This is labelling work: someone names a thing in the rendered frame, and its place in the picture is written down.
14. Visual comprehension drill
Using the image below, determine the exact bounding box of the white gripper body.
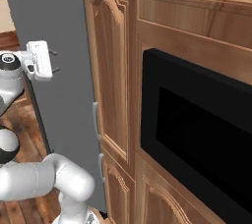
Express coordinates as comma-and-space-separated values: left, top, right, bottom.
26, 40, 54, 83

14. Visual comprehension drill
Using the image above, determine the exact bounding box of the grey fridge door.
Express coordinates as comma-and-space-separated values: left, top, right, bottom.
2, 0, 107, 213

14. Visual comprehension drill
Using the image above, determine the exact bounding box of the tall wooden cabinet door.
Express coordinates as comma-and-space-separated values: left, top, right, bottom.
82, 0, 136, 181

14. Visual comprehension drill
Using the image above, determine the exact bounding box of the small wooden cabinet door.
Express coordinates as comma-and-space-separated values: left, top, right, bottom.
101, 150, 136, 224

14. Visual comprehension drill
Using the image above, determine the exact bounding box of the wooden cabinet door below oven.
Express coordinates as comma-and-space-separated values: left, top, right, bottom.
135, 153, 227, 224

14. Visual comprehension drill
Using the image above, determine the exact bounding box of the black built-in oven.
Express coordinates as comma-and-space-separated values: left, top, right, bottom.
140, 47, 252, 224

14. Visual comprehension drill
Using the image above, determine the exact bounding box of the grey fridge door handle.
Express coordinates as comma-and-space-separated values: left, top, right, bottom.
92, 101, 102, 141

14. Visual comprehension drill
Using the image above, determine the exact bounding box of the short grey fridge handle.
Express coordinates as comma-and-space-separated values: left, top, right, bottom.
97, 152, 106, 184

